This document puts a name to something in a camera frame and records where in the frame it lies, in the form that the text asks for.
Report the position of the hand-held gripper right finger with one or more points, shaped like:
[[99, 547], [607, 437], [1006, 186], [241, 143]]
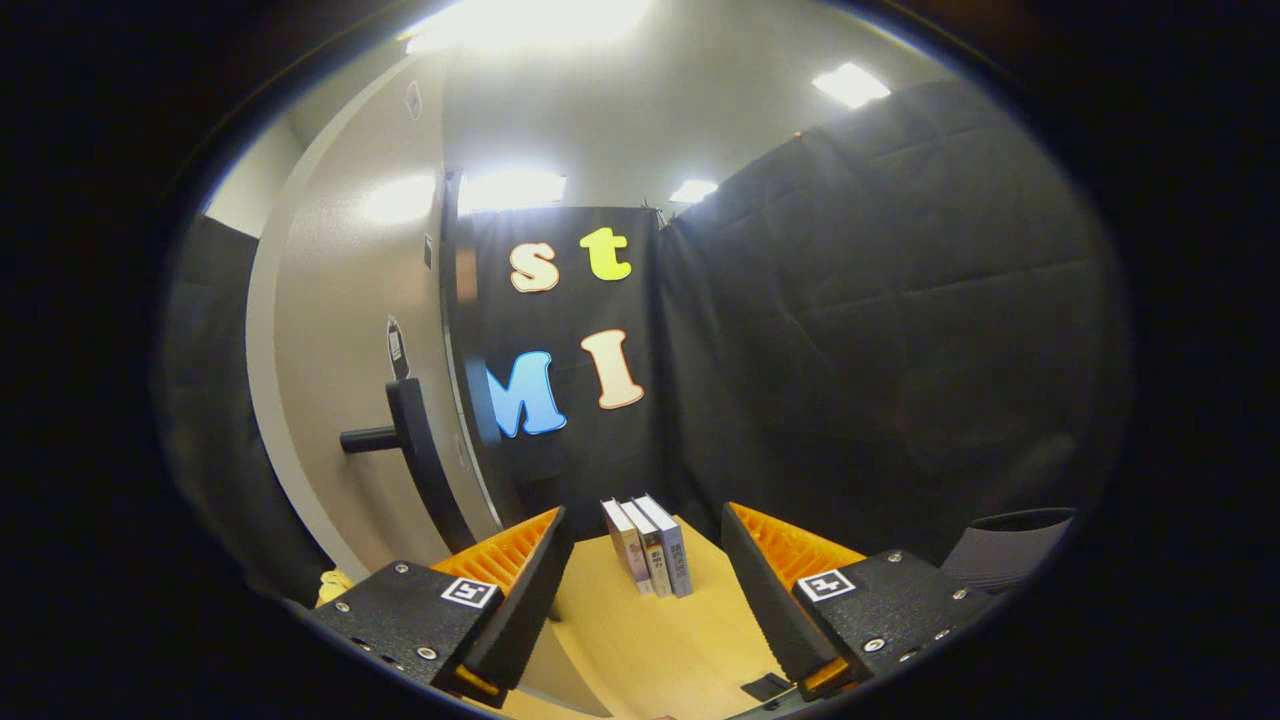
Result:
[[770, 600]]

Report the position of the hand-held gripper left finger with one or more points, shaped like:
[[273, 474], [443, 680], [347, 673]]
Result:
[[525, 590]]

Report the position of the small black flat object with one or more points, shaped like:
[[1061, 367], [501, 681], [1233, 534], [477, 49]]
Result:
[[767, 686]]

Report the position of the grey blue spine book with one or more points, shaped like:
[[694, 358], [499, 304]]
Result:
[[675, 550]]

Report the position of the maroon cover book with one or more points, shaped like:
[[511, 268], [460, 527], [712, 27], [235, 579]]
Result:
[[625, 545]]

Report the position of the white spine book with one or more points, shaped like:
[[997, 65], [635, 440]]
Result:
[[655, 560]]

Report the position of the yellow soft object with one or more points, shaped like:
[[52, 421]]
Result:
[[335, 585]]

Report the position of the dark grey curved object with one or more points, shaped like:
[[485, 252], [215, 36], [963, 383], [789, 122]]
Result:
[[1010, 548]]

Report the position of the dark grey cabinet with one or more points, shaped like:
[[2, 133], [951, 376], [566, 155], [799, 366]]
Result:
[[462, 330]]

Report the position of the black backdrop cloth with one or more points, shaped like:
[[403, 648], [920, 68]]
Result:
[[900, 350]]

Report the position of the small ceiling light panel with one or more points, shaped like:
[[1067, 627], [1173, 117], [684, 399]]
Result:
[[693, 190], [510, 190]]

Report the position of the double strip ceiling light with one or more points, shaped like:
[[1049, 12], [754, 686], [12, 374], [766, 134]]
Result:
[[850, 85]]

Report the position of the large ceiling light panel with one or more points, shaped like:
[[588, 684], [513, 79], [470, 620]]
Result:
[[530, 20]]

